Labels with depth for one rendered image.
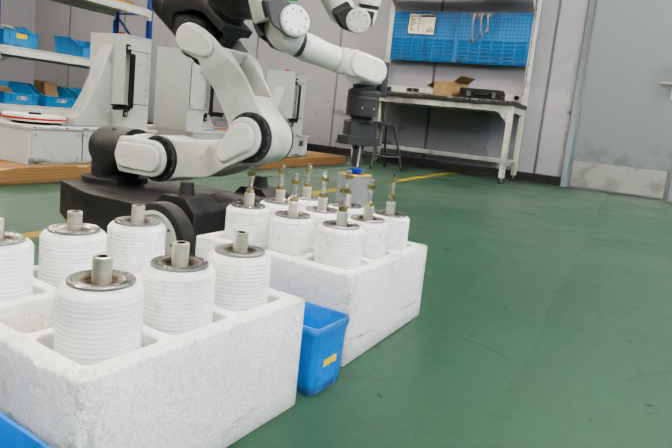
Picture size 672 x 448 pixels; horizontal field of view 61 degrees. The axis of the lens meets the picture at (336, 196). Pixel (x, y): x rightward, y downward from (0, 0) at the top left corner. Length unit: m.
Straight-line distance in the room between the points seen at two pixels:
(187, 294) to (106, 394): 0.16
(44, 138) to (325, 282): 2.25
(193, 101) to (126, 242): 2.96
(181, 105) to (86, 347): 3.30
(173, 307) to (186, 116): 3.18
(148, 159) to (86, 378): 1.21
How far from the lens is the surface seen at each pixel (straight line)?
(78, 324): 0.69
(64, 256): 0.93
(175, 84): 3.96
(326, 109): 6.98
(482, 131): 6.29
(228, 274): 0.83
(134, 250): 1.00
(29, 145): 3.10
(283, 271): 1.13
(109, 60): 3.57
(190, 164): 1.75
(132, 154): 1.85
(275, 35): 1.45
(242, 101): 1.63
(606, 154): 6.12
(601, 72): 6.17
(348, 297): 1.07
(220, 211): 1.60
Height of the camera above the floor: 0.47
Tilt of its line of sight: 8 degrees down
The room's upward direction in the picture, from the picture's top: 6 degrees clockwise
